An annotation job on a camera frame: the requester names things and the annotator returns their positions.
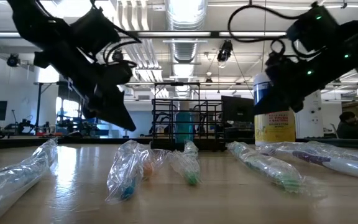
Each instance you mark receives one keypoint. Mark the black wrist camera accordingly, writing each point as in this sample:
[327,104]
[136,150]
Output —
[312,28]
[95,31]

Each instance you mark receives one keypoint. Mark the person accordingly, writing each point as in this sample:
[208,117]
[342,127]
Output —
[348,127]

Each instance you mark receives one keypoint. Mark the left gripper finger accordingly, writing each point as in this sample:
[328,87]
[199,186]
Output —
[121,104]
[101,107]

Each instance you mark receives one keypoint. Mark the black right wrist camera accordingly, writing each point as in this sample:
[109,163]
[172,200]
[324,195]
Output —
[312,28]

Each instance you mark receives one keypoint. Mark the black hanging camera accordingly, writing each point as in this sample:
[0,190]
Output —
[225,49]
[12,60]
[117,56]

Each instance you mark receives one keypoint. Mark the Lysol wipes canister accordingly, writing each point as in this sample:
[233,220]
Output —
[275,130]

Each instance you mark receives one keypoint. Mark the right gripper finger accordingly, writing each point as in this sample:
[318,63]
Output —
[270,96]
[287,101]

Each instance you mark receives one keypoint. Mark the purple toothbrush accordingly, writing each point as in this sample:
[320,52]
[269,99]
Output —
[346,168]

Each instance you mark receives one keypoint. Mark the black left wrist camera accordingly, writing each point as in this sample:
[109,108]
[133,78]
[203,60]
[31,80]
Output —
[95,31]

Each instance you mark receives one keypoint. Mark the green toothbrush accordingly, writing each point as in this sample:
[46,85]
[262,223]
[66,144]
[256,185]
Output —
[191,177]
[275,174]

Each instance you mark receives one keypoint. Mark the black computer monitor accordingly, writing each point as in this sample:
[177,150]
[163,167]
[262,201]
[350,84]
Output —
[236,109]

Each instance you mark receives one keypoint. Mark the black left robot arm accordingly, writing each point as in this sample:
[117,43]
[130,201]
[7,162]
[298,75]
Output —
[33,18]

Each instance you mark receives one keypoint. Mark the white pillar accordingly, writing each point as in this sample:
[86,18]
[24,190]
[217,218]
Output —
[309,121]

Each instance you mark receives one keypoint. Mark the blue toothbrush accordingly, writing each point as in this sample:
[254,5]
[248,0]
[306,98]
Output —
[126,180]
[337,149]
[8,183]

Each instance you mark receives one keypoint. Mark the blue mouthwash bottle white cap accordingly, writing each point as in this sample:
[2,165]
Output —
[184,127]

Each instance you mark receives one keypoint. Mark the silver ceiling duct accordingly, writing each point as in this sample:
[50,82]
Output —
[185,15]

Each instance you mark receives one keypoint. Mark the black background stand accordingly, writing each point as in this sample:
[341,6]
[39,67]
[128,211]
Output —
[38,105]

